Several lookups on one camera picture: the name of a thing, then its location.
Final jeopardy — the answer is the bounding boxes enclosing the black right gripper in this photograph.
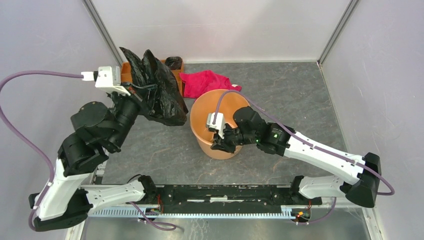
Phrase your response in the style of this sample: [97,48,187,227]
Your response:
[210,122,258,154]

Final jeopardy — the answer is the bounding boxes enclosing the black plastic trash bag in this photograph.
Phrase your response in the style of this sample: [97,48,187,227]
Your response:
[120,47,189,127]

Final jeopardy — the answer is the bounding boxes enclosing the orange plastic trash bin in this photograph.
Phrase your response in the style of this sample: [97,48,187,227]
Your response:
[189,89,249,160]

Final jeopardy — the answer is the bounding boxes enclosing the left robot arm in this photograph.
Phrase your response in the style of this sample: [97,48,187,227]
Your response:
[29,83,158,232]

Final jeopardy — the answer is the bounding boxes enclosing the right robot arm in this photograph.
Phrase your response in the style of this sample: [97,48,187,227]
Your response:
[206,106,381,208]

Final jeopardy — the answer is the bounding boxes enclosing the wooden compartment tray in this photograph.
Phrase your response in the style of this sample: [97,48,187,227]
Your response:
[120,59,185,97]

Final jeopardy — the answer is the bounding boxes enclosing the dark rolled item back right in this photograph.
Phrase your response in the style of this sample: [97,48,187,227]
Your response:
[164,56,183,71]

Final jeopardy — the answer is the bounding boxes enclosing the red crumpled cloth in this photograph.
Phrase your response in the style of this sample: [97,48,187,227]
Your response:
[179,70,242,99]

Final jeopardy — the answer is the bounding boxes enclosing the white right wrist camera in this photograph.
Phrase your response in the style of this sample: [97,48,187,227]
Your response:
[206,112,226,139]

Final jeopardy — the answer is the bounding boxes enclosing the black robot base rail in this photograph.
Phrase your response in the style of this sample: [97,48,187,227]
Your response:
[137,175,323,214]

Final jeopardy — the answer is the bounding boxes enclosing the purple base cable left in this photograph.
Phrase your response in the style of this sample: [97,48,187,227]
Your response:
[129,201,177,232]

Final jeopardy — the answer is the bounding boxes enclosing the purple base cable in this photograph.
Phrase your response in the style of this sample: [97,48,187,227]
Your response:
[294,197,338,226]
[129,201,177,232]

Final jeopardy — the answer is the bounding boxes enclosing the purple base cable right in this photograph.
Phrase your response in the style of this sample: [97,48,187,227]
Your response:
[294,197,338,226]

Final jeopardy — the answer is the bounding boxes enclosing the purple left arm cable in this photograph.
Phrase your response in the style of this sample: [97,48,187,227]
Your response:
[0,70,85,232]

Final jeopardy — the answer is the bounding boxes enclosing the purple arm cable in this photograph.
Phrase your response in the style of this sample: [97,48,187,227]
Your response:
[0,70,85,232]
[211,89,396,196]

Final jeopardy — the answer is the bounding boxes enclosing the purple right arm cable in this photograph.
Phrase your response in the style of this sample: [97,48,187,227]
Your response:
[211,89,396,196]

